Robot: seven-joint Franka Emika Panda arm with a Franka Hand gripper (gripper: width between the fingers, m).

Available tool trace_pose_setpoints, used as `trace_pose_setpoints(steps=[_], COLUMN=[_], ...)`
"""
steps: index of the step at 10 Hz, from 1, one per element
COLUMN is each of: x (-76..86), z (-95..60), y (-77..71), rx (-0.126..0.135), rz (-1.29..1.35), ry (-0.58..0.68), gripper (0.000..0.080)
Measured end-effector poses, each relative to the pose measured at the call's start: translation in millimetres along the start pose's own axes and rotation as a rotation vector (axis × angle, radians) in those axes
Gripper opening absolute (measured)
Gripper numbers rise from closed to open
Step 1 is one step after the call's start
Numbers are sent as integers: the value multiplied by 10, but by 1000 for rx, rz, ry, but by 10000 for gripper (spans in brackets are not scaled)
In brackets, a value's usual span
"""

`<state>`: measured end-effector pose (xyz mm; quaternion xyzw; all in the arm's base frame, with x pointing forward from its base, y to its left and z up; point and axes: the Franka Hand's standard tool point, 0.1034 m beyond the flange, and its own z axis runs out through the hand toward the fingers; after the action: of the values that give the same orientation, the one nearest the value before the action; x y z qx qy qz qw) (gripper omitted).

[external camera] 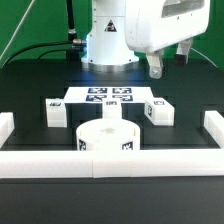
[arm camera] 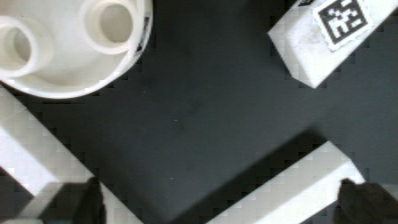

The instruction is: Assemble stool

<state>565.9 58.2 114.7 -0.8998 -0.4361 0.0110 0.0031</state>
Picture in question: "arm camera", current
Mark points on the white round stool seat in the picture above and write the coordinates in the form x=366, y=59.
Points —
x=71, y=43

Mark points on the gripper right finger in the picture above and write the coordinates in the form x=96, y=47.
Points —
x=366, y=203

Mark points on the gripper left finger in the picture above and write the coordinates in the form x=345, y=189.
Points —
x=80, y=204

